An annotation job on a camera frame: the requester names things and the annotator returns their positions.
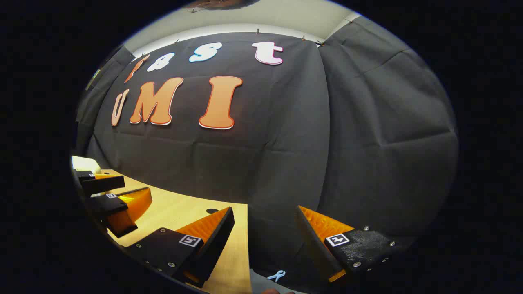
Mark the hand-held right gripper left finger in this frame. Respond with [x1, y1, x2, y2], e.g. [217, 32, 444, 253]
[125, 206, 235, 288]

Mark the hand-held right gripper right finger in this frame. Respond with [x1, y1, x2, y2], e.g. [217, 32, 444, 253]
[295, 205, 414, 284]

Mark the pale yellow suitcase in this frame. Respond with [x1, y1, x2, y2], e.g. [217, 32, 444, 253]
[72, 155, 102, 174]

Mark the person's grey clothing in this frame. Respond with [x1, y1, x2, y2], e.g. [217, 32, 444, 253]
[249, 269, 311, 294]

